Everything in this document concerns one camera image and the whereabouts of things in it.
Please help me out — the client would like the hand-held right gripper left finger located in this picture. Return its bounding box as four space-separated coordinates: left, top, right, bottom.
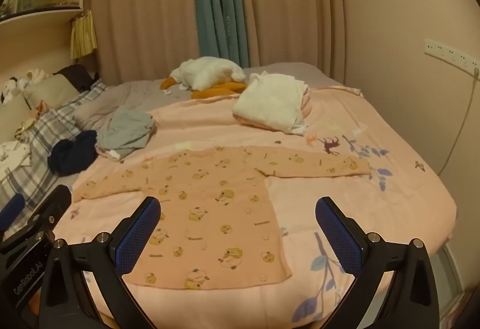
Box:
39 196 162 329

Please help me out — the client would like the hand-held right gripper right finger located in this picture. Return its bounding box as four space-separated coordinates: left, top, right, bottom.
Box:
315 196 439 329

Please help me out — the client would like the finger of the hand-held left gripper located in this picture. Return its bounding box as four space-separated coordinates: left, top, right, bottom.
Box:
0 194 25 233

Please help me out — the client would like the pink printed baby shirt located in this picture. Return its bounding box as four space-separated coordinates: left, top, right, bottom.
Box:
71 146 372 290

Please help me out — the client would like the pink printed blanket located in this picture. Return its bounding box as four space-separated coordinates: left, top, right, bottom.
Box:
52 83 458 329

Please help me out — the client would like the white printed cloth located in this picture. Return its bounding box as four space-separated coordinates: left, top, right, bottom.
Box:
0 142 32 169

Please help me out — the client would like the dark navy garment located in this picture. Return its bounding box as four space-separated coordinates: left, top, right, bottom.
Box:
48 130 99 176

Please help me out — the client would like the cream pillow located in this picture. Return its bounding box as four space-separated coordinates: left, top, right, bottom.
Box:
0 89 31 144

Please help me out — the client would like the plaid quilt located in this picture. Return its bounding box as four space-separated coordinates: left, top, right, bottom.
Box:
0 79 109 225

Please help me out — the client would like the grey garment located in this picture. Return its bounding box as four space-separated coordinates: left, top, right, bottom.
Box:
95 106 155 161

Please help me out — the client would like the black and white plush toy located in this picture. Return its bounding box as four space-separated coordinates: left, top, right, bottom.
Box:
0 77 24 105

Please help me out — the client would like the beige pillow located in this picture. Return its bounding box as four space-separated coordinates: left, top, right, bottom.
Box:
22 74 81 112

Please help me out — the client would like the pink folded garment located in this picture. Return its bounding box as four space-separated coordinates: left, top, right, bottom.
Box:
300 91 315 120

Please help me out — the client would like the pale plush toy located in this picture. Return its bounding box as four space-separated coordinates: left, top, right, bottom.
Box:
23 68 47 85

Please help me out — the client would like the white pillow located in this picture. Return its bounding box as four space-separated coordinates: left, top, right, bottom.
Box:
231 72 310 136

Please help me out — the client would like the dark pillow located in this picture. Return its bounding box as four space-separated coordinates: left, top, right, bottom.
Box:
52 64 100 91

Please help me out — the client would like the white goose plush toy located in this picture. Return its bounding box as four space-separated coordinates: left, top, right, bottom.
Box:
160 56 248 100

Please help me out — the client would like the yellow fringed cloth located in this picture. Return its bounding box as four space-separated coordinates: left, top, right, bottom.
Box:
70 10 98 60

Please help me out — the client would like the white power strip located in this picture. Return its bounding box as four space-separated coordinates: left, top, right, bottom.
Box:
424 37 480 76

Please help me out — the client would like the pink curtain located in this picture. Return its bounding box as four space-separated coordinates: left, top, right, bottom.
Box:
90 0 201 84
234 0 347 80

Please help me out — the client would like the blue curtain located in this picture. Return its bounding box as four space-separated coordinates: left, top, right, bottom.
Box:
192 0 250 69

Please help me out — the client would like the white cable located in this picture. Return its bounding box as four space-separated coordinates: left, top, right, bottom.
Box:
437 68 480 178

